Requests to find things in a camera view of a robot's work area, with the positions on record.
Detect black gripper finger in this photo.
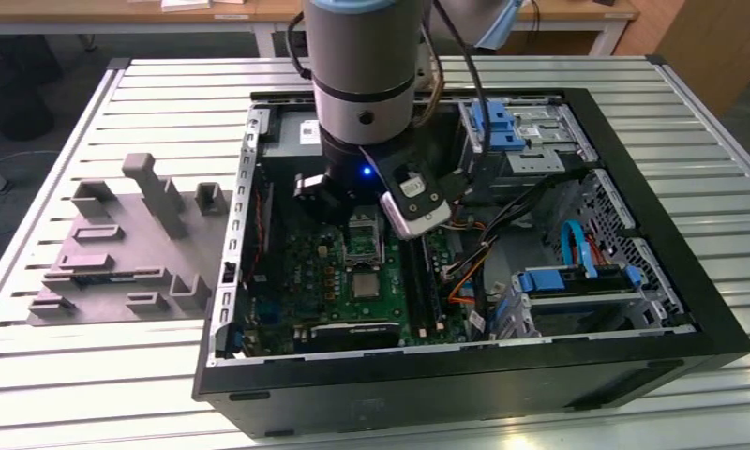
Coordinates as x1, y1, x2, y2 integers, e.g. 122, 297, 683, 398
292, 172, 346, 221

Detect silver CPU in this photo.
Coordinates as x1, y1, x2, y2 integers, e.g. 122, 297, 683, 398
352, 274, 383, 300

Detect grey power supply unit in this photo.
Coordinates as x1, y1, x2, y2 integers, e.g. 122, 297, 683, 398
260, 110, 352, 226

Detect green motherboard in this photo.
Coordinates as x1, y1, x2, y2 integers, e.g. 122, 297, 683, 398
243, 219, 478, 355

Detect black RAM slot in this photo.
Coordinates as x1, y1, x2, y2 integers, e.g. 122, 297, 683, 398
398, 236, 428, 337
416, 227, 451, 331

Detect grey parts rack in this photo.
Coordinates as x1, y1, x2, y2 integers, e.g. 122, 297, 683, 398
26, 152, 236, 328

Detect silver disk bay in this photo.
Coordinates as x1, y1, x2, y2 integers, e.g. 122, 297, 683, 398
459, 98, 601, 206
509, 262, 696, 339

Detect black graphics card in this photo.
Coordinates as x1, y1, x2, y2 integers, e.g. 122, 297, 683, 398
310, 321, 403, 353

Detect RAM stick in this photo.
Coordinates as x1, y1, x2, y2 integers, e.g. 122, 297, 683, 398
72, 270, 139, 285

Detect hard disk in blue carrier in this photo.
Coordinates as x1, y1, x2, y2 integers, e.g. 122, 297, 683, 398
517, 264, 647, 297

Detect white box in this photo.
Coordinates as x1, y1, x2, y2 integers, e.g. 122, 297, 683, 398
160, 0, 214, 13

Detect black desktop PC case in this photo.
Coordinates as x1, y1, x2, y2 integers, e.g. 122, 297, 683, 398
192, 86, 750, 440

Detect black floor equipment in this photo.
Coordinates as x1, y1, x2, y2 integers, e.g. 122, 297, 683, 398
0, 33, 63, 142

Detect brown wooden cabinet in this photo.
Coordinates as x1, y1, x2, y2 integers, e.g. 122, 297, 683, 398
653, 0, 750, 119

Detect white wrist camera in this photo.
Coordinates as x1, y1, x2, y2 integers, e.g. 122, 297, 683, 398
378, 158, 456, 241

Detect blue disk bay bracket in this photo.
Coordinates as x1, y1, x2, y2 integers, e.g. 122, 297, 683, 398
474, 100, 527, 152

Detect black wire bundle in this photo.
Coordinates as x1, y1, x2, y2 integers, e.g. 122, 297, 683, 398
444, 169, 589, 280

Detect orange wire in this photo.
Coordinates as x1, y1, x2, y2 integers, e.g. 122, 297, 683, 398
448, 276, 478, 308

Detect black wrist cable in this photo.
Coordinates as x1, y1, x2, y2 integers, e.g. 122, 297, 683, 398
431, 0, 498, 158

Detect blue flat wire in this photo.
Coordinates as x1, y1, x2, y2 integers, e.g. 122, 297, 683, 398
560, 218, 601, 281

